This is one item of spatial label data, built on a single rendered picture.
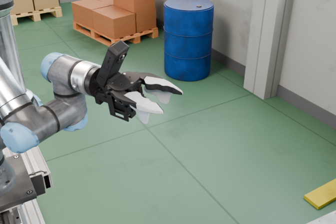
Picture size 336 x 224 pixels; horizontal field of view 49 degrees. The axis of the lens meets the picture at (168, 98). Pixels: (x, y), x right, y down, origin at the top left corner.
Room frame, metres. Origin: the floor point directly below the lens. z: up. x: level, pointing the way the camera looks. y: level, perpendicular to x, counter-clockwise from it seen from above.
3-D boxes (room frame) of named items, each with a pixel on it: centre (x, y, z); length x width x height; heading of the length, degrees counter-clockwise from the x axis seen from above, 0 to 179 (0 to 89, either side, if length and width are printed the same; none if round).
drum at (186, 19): (3.80, -0.22, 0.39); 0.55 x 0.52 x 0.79; 31
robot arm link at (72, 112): (0.79, 0.26, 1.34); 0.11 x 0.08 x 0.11; 146
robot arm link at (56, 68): (0.81, 0.25, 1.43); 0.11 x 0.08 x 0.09; 56
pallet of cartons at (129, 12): (5.07, 0.77, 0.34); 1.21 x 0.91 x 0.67; 31
